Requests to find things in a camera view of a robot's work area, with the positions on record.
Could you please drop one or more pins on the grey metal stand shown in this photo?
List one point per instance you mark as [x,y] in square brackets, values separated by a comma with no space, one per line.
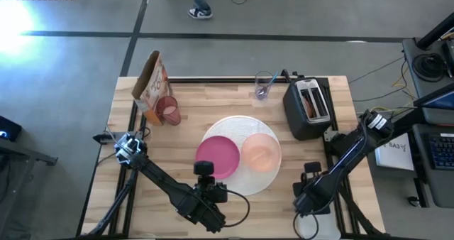
[21,155]

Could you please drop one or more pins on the white paper sheet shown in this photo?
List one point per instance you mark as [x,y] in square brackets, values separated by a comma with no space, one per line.
[393,155]

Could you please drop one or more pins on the blue plastic spoon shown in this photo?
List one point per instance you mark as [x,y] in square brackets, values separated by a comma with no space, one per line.
[273,79]

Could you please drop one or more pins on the laptop with blue screen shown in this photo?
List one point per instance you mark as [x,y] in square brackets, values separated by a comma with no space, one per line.
[440,99]

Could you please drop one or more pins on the white rectangular plastic tray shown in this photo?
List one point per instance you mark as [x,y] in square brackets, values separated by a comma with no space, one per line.
[326,227]

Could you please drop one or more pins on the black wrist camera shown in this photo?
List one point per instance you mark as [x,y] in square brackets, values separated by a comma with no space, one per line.
[312,167]
[204,168]

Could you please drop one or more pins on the large white round plate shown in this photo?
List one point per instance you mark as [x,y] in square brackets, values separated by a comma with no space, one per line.
[230,126]

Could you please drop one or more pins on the round brown bagel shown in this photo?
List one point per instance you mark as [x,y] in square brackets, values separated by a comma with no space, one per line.
[308,108]

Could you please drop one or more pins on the clear glass tumbler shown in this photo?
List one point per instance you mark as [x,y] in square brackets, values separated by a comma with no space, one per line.
[262,92]

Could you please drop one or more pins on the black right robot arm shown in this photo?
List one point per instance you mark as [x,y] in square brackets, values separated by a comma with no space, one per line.
[351,151]

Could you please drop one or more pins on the black two-slot toaster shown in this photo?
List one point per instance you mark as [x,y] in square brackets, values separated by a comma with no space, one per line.
[296,112]

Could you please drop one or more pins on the pink plastic plate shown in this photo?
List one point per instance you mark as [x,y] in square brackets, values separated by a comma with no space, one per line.
[216,155]

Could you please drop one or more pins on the black box with blue light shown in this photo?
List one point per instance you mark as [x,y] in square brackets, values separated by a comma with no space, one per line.
[9,128]

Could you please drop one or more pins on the pumpkin cereal box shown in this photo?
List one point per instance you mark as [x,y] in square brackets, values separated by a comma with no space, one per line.
[152,87]

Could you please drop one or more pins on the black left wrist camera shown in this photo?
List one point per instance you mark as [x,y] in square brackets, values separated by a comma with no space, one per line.
[204,168]

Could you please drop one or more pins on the red translucent plastic cup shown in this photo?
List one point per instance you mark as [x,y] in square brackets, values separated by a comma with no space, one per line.
[170,114]

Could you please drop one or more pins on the black table edge bracket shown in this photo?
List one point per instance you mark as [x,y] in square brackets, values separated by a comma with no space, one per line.
[103,138]

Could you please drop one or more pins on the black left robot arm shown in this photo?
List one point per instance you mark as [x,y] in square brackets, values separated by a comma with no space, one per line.
[159,176]

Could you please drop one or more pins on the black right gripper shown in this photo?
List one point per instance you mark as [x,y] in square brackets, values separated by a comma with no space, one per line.
[305,186]

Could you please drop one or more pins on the black aluminium table frame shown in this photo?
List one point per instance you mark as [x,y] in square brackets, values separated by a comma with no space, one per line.
[227,80]

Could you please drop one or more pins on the black computer keyboard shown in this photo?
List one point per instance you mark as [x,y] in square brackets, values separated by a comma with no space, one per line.
[441,151]

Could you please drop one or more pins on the peach plastic bowl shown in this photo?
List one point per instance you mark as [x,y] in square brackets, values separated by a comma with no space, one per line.
[260,153]

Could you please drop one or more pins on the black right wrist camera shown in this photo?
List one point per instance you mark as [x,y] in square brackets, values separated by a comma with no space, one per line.
[312,167]

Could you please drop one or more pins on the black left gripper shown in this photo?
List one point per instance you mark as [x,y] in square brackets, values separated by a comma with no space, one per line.
[211,194]

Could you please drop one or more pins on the grey desk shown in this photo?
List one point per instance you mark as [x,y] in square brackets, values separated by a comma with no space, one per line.
[422,89]

